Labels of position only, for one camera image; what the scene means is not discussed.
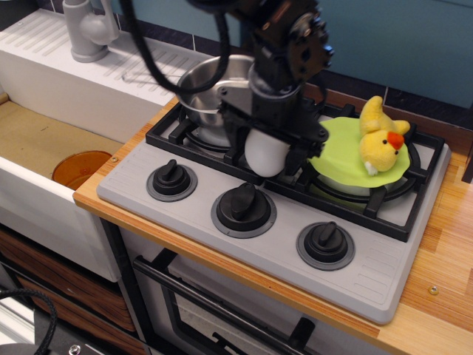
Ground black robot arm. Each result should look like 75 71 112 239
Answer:
192 1 333 178

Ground black stove knob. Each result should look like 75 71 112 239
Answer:
146 159 198 203
296 221 355 271
211 183 277 239

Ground black left burner grate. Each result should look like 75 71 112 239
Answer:
146 104 264 186

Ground white toy sink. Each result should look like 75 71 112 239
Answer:
1 10 173 282

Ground black braided cable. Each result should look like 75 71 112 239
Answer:
0 288 58 355

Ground white egg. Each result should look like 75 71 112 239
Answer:
245 129 290 178

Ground black left stove knob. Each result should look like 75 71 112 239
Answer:
146 159 198 203

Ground black right burner grate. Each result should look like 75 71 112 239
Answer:
264 123 451 242

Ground grey toy faucet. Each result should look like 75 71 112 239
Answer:
62 0 119 63

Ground stainless steel pot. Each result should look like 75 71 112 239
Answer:
167 55 253 149

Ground black right stove knob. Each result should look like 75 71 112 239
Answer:
296 221 355 271

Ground black burner grate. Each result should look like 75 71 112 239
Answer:
264 123 451 242
146 104 264 186

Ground orange plastic bowl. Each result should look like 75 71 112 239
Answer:
52 150 112 190

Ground black middle stove knob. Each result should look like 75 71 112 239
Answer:
211 183 277 239

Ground green plate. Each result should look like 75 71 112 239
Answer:
310 117 410 188

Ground wooden drawer fronts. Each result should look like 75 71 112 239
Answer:
1 226 146 354

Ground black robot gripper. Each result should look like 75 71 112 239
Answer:
218 64 329 176

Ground yellow stuffed duck toy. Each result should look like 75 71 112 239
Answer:
358 96 411 176

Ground grey toy stove top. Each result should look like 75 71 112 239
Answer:
97 105 451 324

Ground oven door with handle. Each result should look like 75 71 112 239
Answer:
132 248 384 354

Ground blue braided robot cable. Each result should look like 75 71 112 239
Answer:
120 0 231 94

